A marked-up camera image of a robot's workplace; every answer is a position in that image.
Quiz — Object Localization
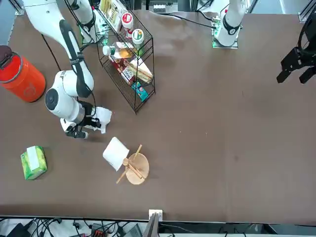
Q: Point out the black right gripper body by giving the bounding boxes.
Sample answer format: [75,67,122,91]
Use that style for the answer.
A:
[79,100,98,119]

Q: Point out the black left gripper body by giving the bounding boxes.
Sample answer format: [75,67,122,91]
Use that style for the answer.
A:
[293,40,316,69]

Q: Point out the teal snack packet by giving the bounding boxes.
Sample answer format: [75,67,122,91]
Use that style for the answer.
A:
[130,81,149,102]

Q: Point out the red and black plug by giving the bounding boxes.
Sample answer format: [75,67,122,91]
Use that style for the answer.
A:
[90,223,107,237]

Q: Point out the wooden mug tree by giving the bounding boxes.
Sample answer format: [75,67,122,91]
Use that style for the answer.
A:
[116,144,150,185]

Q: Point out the orange round bin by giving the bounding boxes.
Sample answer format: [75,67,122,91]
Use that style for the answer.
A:
[0,51,47,103]

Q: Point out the white jar red lid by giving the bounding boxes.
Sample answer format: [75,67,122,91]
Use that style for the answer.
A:
[120,12,135,39]

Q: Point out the grey hinged bin lid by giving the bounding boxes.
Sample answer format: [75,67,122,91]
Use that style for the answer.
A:
[0,45,15,70]

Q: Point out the green tissue pack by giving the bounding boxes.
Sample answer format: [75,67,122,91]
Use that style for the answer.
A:
[20,145,48,180]

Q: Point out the wrapped triangle sandwich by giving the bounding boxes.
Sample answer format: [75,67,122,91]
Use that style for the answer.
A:
[128,58,154,83]

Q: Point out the black wire shelf rack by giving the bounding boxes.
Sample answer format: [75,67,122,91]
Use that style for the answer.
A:
[94,7,156,115]

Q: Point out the green connector board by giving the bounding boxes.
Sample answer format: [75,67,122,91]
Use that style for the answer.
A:
[95,14,109,41]
[211,15,222,32]

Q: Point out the white mug black handle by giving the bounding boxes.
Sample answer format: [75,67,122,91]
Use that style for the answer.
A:
[102,136,130,172]

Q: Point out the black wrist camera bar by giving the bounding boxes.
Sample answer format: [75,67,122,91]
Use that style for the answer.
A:
[65,125,90,140]

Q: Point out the amber bottle white cap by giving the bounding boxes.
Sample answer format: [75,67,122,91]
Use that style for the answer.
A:
[102,41,135,59]

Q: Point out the black base cable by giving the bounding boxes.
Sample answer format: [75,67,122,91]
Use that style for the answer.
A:
[148,11,217,29]

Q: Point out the white jar green lid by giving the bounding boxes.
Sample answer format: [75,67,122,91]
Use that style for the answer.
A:
[131,28,146,50]

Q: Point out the white tissue sheet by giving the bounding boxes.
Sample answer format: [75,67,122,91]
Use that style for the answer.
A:
[92,106,112,134]

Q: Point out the red biscuit packet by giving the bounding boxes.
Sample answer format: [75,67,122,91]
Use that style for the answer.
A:
[108,55,136,86]

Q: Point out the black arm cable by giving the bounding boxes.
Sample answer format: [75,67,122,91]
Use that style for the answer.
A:
[40,33,104,119]

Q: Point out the aluminium frame post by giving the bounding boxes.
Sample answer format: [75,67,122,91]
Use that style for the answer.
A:
[143,209,163,237]

